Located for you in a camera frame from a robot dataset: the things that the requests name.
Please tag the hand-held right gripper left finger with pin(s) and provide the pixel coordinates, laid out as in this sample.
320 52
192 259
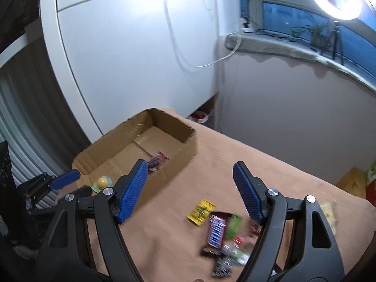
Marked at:
132 194

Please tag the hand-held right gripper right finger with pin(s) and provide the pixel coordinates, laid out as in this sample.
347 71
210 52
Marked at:
246 194

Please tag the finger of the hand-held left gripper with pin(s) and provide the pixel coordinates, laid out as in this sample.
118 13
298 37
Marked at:
66 179
85 191

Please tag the yellow ball candy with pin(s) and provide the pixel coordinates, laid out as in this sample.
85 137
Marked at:
102 182

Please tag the small red snack packet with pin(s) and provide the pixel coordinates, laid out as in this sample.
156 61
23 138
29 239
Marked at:
254 229

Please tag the red-topped clear snack packet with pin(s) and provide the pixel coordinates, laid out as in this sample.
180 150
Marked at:
157 161

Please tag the blue and red snack bar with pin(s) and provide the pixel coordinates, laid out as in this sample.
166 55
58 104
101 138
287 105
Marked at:
216 230

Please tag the yellow snack packet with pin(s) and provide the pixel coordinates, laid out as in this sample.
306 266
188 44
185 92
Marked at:
201 213

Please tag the cardboard box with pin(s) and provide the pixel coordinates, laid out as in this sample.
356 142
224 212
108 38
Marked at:
179 164

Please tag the black patterned snack packet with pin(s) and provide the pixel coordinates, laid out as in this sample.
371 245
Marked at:
221 265

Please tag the grey ribbed radiator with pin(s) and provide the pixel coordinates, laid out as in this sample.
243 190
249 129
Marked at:
17 117

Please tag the red and white bowl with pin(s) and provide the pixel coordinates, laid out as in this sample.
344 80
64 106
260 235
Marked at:
199 117

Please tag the green and red bag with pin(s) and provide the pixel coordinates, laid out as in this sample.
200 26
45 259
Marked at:
371 173

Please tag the white wardrobe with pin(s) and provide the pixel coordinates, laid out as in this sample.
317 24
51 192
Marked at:
132 50

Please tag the grey stone window sill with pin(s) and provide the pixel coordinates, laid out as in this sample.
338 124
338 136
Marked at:
279 45

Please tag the white power strip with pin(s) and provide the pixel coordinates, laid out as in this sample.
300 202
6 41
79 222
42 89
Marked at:
246 30

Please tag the potted green plant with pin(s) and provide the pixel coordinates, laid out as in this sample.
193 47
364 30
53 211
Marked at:
317 35

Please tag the window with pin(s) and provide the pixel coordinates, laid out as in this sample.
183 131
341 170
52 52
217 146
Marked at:
279 14

